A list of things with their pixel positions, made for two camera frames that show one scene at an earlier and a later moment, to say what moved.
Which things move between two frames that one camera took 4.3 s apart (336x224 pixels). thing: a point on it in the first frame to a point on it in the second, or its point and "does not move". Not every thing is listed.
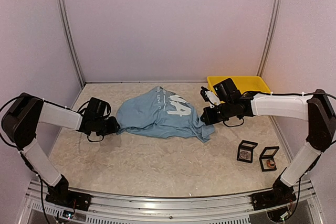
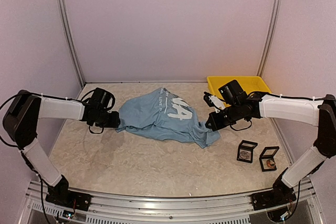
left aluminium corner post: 61,1 does not move
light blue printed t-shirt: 158,112 does not move
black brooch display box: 245,151 does not move
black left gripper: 113,126 to 115,121
